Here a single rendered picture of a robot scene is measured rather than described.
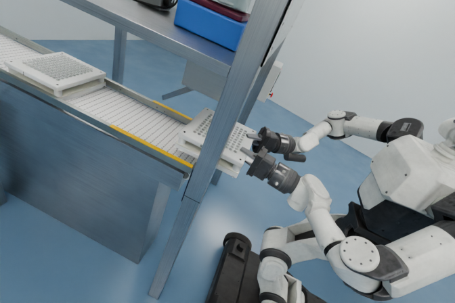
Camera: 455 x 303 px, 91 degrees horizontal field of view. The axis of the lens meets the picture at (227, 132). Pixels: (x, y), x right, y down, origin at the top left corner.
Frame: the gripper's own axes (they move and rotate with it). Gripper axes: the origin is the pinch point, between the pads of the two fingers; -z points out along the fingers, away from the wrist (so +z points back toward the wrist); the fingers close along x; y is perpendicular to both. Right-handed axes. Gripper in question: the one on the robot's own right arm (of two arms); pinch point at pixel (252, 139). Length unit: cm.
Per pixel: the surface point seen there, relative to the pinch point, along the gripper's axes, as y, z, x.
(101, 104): 27, -58, 14
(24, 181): 41, -98, 85
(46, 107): 23, -76, 17
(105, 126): 9, -54, 11
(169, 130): 15.2, -29.7, 13.4
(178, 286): -15, -6, 105
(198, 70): 16.7, -25.1, -16.0
